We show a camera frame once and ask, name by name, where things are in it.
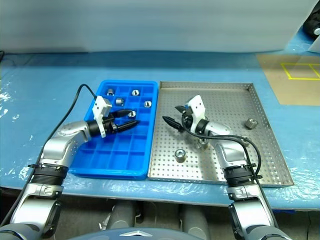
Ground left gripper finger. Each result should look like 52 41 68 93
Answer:
112 109 132 119
115 120 140 133

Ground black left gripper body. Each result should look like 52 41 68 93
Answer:
101 113 119 135

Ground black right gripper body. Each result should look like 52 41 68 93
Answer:
181 107 195 132

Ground blue compartment tray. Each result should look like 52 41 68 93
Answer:
67 79 160 181

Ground perforated metal tray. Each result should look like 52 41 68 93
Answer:
147 80 295 188

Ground grey rounded cylinder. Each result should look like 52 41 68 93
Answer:
181 206 210 233
109 201 138 230

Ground blue-grey robot torso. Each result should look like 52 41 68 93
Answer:
84 226 200 240

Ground brown cardboard sheet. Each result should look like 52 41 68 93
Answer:
256 54 320 106

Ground white angled panel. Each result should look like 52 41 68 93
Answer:
307 37 320 53

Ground black rounded object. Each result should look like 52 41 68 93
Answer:
302 4 320 40

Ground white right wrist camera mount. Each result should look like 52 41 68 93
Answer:
187 94 207 132

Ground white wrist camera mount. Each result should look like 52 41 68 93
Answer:
187 94 207 132
91 95 113 138

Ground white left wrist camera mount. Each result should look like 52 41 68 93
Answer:
91 95 113 138

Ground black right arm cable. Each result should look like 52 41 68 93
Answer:
181 113 276 228

